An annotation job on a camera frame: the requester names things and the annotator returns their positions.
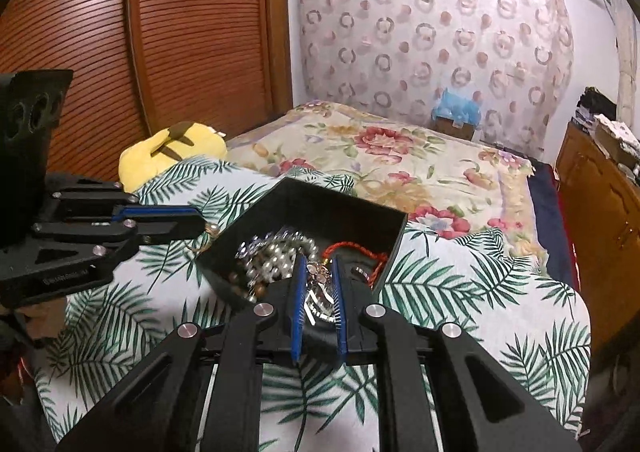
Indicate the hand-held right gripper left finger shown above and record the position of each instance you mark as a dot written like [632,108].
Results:
[298,312]

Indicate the grey bangle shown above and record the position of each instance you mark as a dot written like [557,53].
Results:
[367,277]

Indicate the red clothing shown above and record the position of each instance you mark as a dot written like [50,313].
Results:
[12,372]

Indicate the black jewelry box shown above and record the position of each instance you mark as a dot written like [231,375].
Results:
[305,204]

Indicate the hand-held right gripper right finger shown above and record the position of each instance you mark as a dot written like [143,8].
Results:
[341,312]

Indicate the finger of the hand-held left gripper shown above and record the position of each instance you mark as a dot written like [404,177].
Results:
[80,231]
[160,214]

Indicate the blue plastic bag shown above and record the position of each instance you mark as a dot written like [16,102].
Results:
[457,106]

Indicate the yellow plush pillow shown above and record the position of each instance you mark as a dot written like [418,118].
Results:
[200,141]

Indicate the pile of papers and boxes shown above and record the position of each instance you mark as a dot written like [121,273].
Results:
[617,131]

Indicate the person's left hand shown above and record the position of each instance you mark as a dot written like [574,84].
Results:
[45,319]

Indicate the stack of folded clothes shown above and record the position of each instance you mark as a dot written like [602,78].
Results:
[595,106]

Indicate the dark blue bed sheet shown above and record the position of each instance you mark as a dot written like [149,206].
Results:
[550,232]

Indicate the gold bangle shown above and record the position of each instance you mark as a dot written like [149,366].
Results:
[212,231]

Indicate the floral bedspread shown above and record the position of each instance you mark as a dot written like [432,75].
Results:
[375,156]

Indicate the green leaf print blanket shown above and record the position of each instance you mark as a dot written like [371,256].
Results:
[450,282]

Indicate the brown slatted wardrobe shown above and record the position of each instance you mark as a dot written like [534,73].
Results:
[175,31]

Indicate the wooden cabinet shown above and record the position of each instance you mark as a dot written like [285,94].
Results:
[600,212]

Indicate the cardboard box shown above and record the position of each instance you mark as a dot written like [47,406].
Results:
[452,129]

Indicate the white lace curtain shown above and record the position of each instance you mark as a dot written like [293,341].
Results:
[631,56]

